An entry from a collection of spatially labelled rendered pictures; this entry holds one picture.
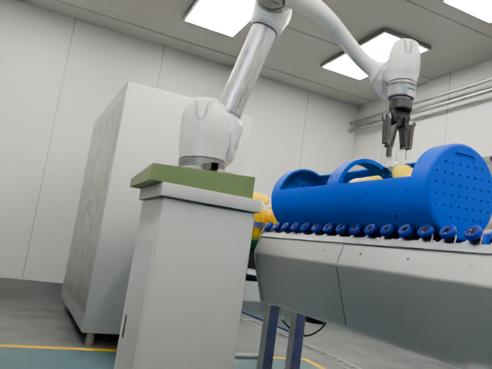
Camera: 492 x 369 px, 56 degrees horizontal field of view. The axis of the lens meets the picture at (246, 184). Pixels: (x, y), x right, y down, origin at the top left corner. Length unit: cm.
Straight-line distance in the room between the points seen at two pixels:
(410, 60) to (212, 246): 88
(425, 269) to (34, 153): 527
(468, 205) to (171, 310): 90
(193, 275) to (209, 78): 546
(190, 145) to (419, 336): 87
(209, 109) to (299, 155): 560
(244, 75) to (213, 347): 97
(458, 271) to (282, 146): 583
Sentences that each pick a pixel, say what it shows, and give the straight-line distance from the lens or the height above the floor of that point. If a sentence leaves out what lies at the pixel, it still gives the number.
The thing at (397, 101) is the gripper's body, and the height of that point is 139.
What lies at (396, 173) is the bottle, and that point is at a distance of 154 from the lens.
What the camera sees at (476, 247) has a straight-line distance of 128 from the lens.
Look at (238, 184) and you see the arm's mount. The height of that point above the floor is 104.
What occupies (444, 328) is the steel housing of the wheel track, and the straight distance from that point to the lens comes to 134.
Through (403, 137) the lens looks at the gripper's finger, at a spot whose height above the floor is 128.
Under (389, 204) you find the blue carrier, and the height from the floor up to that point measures 104.
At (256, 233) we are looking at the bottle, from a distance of 218.
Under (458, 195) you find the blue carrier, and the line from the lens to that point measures 146.
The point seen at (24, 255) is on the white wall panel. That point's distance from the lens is 605.
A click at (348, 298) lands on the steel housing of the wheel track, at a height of 73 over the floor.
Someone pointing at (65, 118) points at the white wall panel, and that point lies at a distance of 617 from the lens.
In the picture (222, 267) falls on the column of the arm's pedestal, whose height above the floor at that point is 78.
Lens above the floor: 84
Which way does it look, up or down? 8 degrees up
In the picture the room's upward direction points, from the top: 8 degrees clockwise
